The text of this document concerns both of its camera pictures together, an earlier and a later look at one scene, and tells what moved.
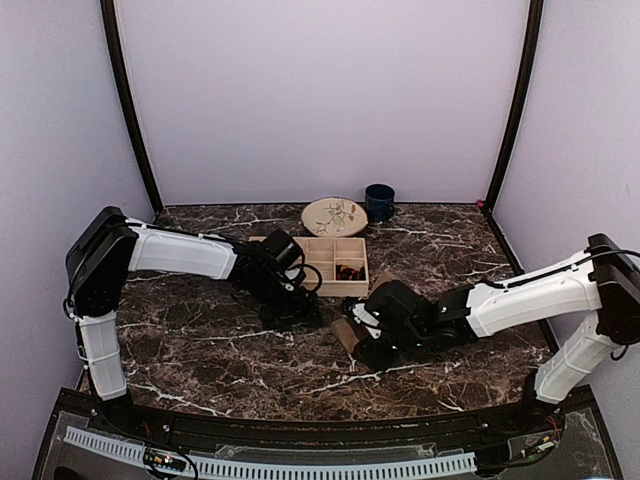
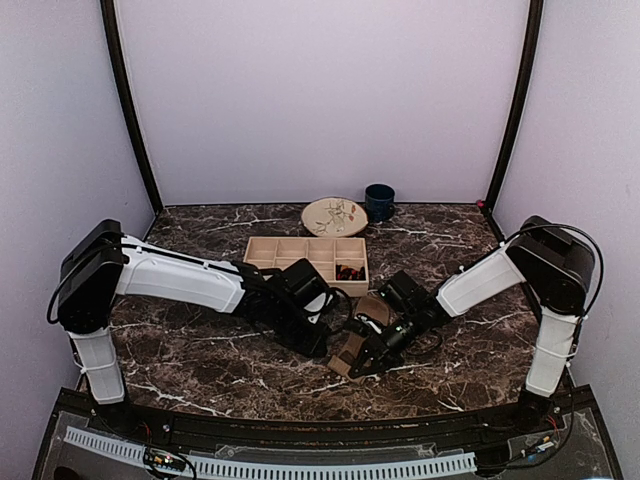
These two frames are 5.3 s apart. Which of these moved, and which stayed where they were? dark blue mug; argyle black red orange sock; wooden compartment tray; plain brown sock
Moved: plain brown sock
Stayed: wooden compartment tray; dark blue mug; argyle black red orange sock
